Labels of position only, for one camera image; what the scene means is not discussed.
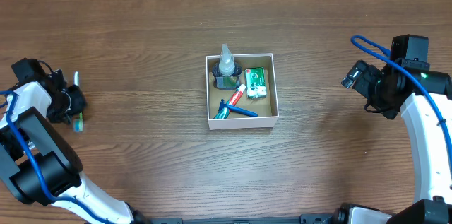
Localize blue mouthwash spray bottle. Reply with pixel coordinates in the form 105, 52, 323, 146
212, 44, 242, 90

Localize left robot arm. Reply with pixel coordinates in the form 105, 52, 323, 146
1, 58, 148, 223

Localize blue disposable razor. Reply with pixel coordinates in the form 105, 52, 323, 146
219, 99, 258, 117

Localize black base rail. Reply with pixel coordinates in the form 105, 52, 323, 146
148, 213, 333, 224

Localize green white toothbrush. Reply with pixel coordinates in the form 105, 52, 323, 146
73, 71, 84, 133

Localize green Dettol soap pack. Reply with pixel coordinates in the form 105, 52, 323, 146
244, 67, 267, 99

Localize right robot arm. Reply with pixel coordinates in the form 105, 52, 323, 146
328, 35, 451, 223

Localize open white cardboard box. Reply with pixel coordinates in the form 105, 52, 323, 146
206, 53, 280, 130

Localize Colgate toothpaste tube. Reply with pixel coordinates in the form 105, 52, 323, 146
214, 84, 246, 119

